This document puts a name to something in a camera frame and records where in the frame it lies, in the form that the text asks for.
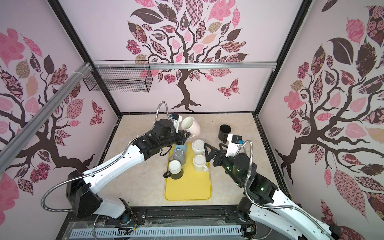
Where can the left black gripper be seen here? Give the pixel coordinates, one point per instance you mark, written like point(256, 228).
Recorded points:
point(181, 140)

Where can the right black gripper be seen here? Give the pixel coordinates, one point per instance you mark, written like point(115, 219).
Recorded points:
point(216, 151)

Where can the pale pink mug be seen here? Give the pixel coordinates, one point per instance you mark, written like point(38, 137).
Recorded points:
point(190, 125)

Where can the black mug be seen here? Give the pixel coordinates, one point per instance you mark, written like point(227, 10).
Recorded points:
point(224, 131)

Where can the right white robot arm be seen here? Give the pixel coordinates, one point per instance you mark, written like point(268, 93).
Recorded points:
point(263, 201)

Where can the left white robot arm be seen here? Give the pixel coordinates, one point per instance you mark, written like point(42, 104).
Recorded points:
point(83, 193)

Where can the light blue mug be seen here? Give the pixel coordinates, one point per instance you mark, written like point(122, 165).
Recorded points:
point(184, 147)

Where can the grey mug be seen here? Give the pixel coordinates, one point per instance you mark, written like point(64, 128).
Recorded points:
point(178, 155)

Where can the white ribbed-bottom mug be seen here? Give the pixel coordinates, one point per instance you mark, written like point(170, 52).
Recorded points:
point(198, 147)

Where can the cream white mug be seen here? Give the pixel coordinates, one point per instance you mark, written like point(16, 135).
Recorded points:
point(200, 164)

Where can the dark green white-bottom mug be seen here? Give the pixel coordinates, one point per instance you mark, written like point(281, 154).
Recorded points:
point(175, 170)

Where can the yellow tray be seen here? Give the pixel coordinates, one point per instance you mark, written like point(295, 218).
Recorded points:
point(192, 186)

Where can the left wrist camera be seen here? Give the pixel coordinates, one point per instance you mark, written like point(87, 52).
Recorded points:
point(176, 119)

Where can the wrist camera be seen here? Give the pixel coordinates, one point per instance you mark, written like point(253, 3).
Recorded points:
point(233, 143)
point(176, 119)

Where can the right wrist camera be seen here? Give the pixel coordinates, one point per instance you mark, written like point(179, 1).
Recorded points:
point(233, 143)

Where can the black base frame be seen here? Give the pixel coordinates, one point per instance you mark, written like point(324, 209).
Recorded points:
point(166, 216)

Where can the back aluminium rail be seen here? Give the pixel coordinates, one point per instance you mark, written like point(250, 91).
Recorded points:
point(187, 66)

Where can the aluminium rail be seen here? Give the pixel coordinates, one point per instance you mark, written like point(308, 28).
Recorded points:
point(11, 150)
point(187, 66)

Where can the black wire basket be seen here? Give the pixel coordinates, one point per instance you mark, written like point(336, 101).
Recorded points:
point(120, 76)

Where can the white slotted cable duct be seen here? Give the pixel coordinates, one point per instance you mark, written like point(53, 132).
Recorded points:
point(155, 232)

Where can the left aluminium rail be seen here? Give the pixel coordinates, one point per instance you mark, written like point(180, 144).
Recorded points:
point(11, 150)

